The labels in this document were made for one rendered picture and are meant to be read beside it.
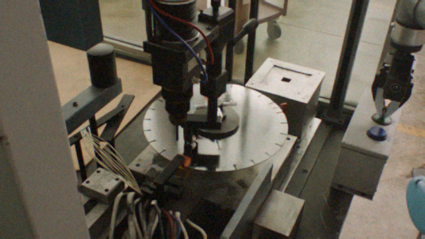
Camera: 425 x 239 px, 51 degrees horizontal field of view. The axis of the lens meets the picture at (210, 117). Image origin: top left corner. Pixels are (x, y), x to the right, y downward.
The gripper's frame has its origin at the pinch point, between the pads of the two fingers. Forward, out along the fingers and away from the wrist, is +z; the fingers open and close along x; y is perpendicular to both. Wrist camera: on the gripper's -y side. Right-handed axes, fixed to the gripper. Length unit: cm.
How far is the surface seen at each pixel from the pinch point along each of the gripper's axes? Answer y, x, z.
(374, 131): -6.9, 0.7, 0.6
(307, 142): -0.4, 17.1, 15.4
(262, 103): -14.6, 27.0, -3.6
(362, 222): 50, -5, 92
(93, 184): -51, 50, 3
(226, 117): -25.8, 31.6, -4.8
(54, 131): -90, 12, -53
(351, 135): -9.8, 5.3, 1.6
